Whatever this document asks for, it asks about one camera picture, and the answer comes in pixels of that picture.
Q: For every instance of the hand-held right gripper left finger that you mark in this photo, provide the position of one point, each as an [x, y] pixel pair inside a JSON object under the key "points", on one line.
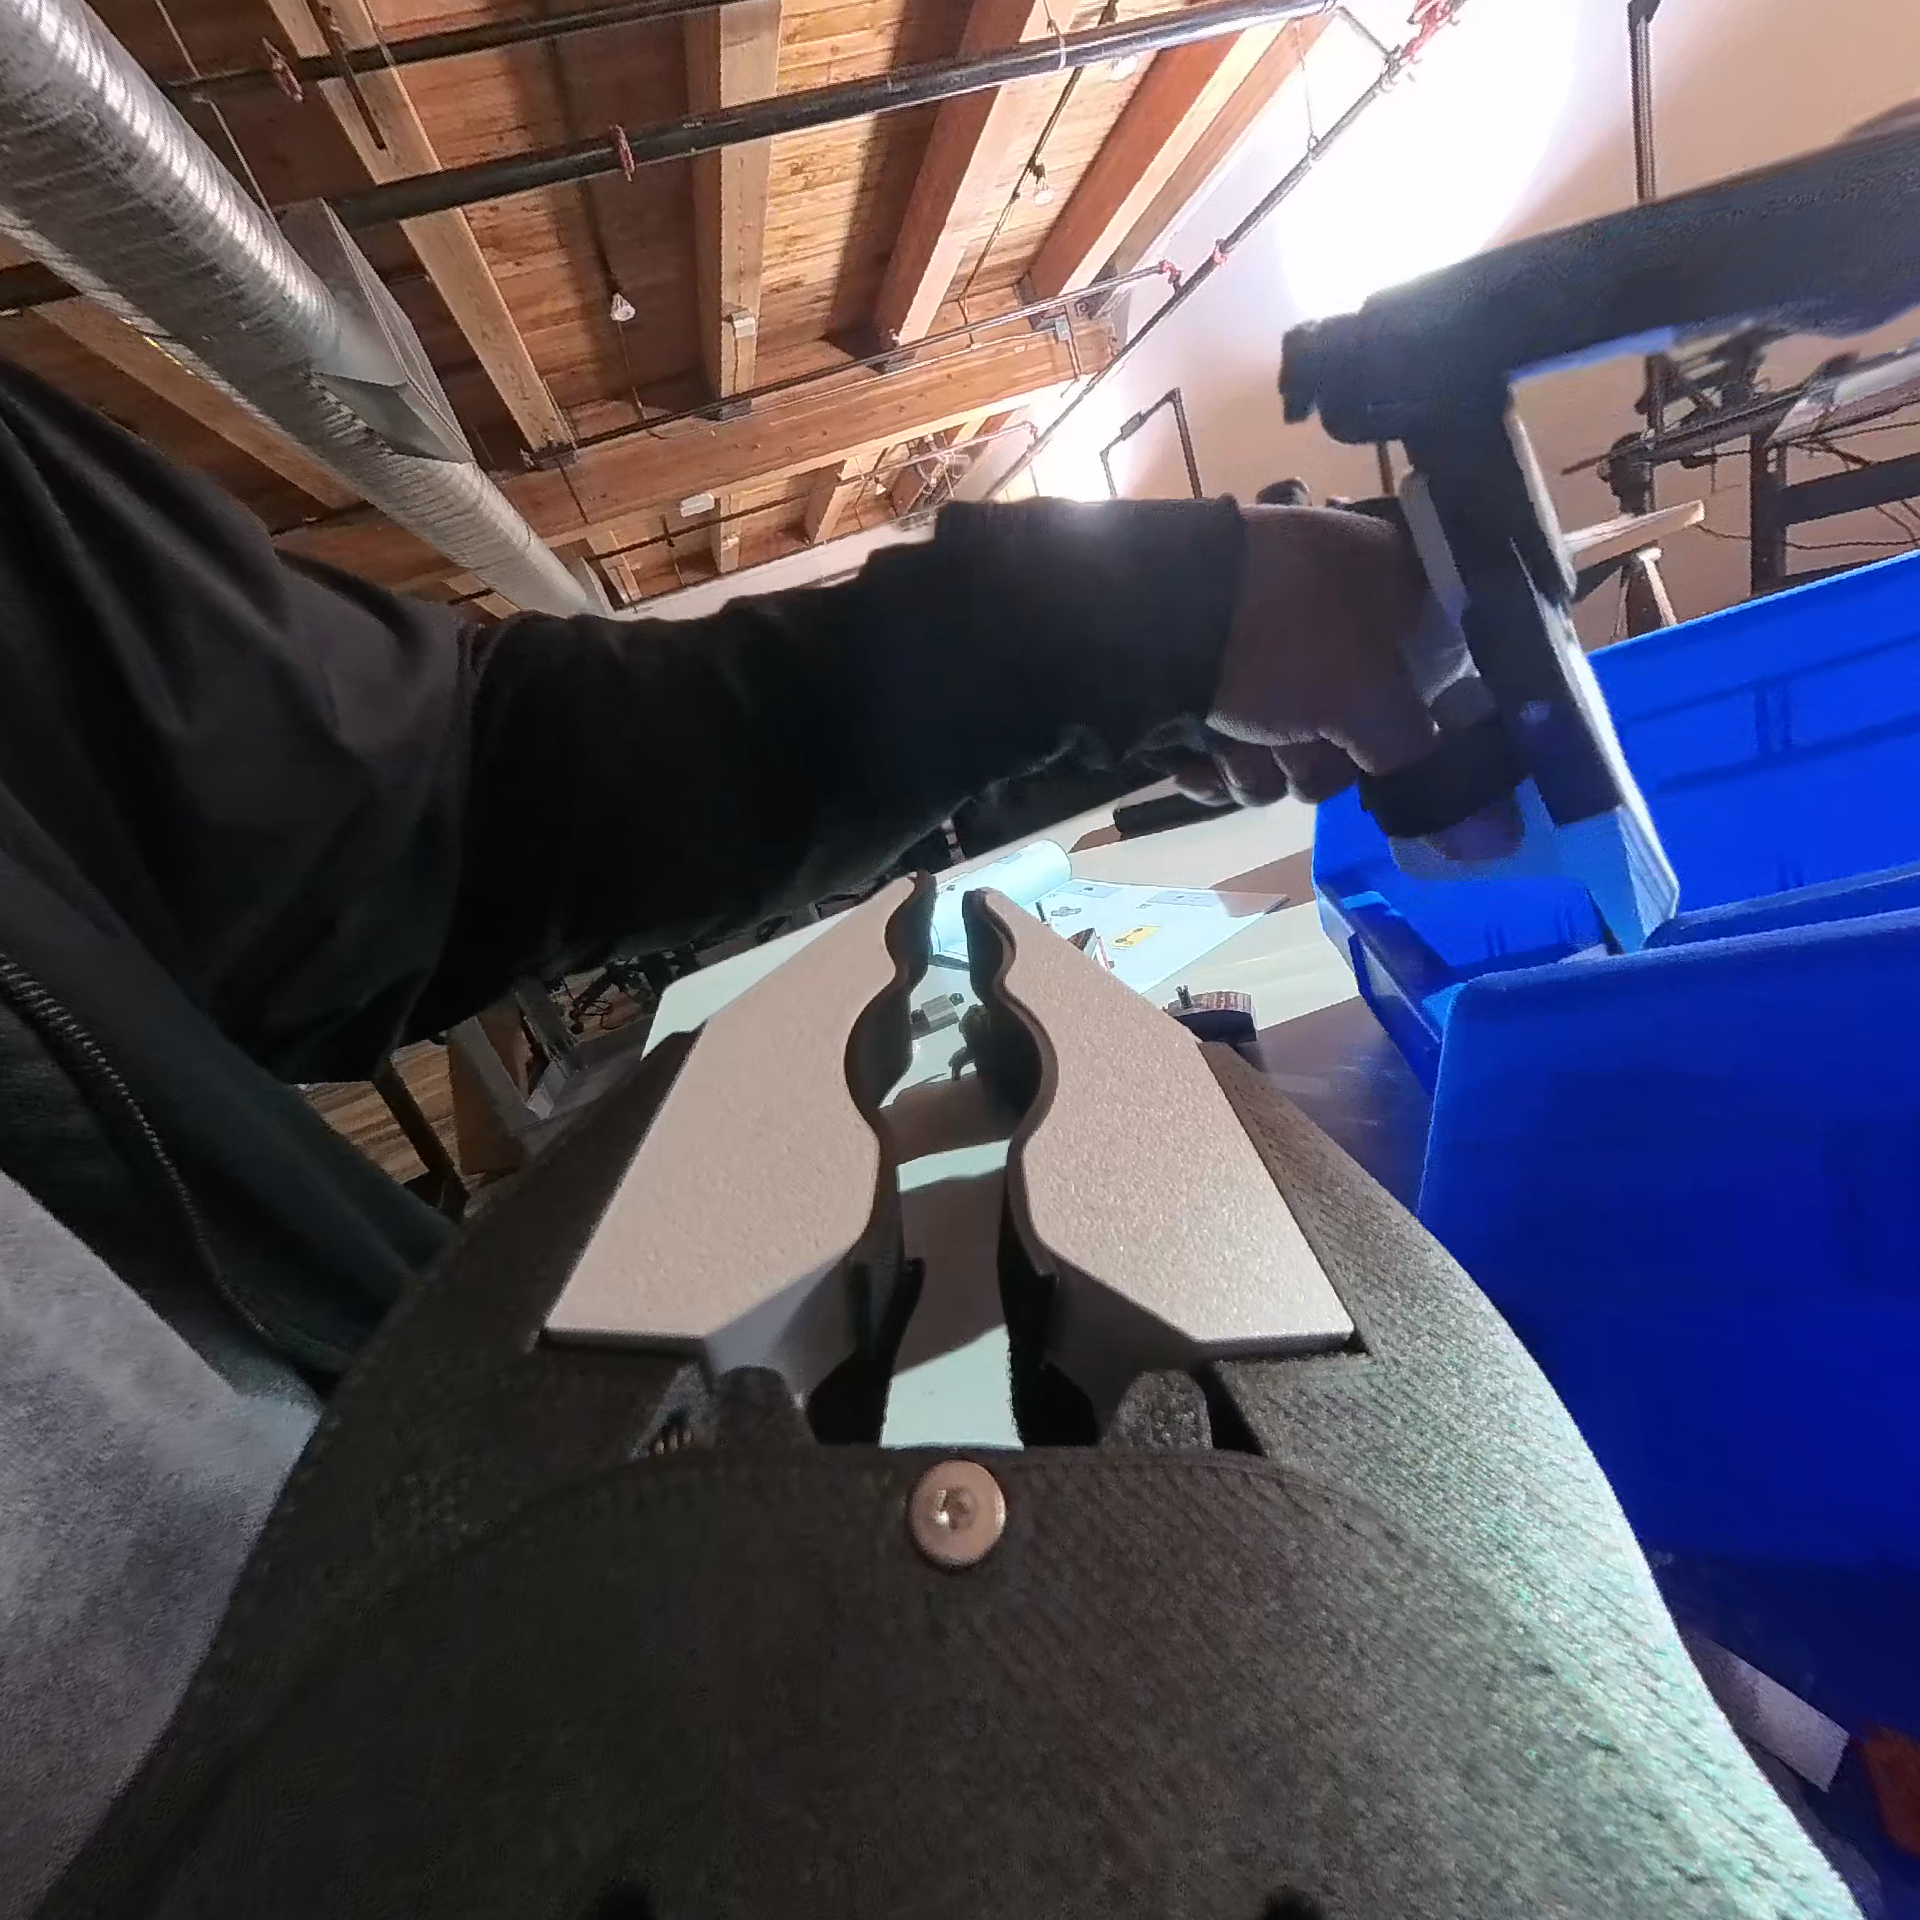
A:
{"points": [[721, 1170]]}

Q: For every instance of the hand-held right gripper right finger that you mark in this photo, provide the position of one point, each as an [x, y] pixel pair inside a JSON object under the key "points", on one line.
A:
{"points": [[1170, 1184]]}

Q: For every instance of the blue plastic bin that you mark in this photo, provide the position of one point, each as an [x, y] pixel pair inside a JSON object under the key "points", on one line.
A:
{"points": [[1680, 1201], [1770, 720]]}

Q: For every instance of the person's left forearm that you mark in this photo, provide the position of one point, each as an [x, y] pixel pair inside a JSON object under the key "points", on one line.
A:
{"points": [[901, 674]]}

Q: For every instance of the white desk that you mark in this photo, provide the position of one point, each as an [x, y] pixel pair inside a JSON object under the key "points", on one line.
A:
{"points": [[1320, 960]]}

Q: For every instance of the person's left hand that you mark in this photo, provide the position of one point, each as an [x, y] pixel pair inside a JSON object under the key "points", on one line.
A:
{"points": [[1320, 644]]}

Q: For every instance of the red black toy brick vehicle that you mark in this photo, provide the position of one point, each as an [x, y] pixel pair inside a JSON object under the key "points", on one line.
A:
{"points": [[1219, 1017]]}

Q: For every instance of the wooden trestle table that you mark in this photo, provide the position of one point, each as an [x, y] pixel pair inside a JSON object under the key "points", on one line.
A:
{"points": [[1635, 529]]}

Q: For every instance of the light blue instruction booklet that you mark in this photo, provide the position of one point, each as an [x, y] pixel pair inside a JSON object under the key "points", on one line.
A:
{"points": [[1142, 915]]}

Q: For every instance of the person's black jacket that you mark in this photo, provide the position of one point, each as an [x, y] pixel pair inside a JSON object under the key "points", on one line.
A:
{"points": [[224, 825]]}

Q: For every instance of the black ceiling pipe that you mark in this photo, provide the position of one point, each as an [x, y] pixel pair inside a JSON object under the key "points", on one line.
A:
{"points": [[840, 99]]}

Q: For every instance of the black camera rig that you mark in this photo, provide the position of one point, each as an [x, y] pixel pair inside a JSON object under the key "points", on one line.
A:
{"points": [[1800, 493]]}

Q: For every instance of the silver air duct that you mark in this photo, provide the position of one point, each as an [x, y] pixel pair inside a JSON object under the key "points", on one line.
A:
{"points": [[182, 194]]}

